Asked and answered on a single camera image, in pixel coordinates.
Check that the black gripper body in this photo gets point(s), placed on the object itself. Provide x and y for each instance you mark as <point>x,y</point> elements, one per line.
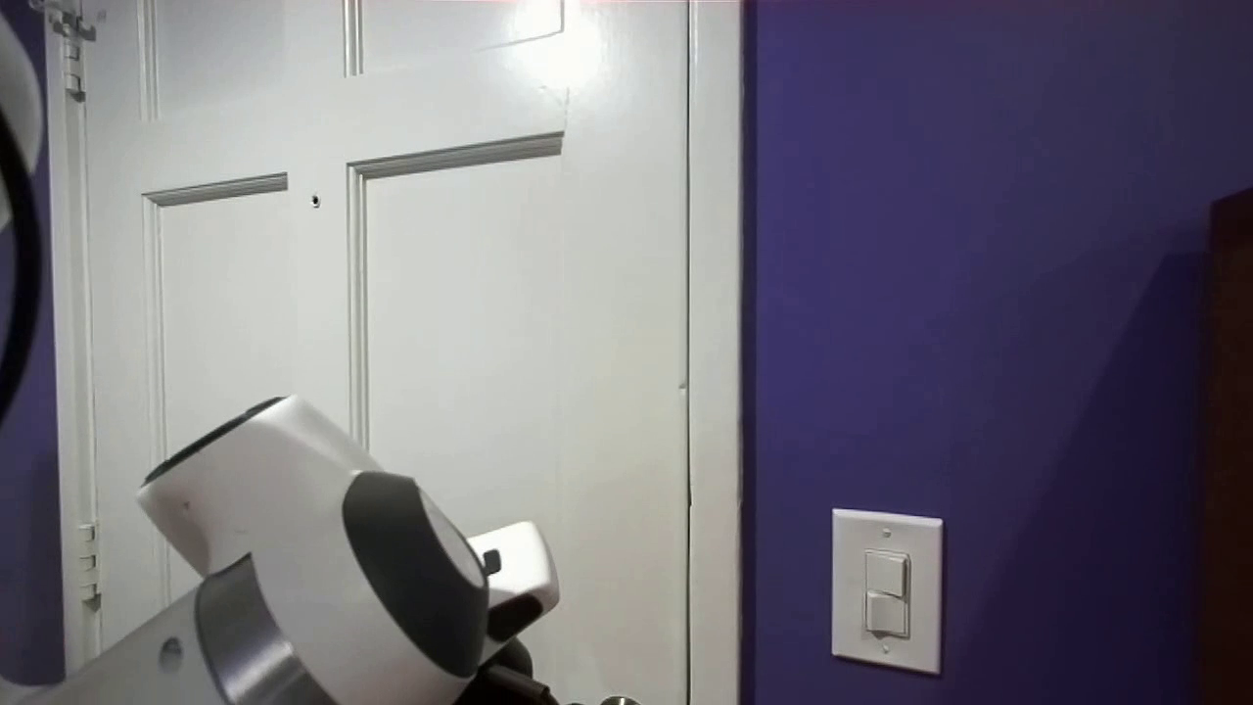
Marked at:
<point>508,680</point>

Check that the white door hinge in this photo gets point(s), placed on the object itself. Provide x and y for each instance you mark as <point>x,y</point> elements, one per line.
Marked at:
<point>89,567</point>
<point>74,39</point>

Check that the white light switch plate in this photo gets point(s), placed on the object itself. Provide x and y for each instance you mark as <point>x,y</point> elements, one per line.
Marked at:
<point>886,588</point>

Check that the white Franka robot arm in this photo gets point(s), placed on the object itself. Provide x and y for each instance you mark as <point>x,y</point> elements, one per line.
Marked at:
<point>300,550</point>

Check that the dark wooden cabinet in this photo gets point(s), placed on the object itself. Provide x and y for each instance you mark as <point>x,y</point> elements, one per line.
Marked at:
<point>1232,456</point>

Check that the white panelled door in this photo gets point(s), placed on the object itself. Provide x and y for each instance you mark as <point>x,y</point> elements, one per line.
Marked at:
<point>714,393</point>
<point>523,325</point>

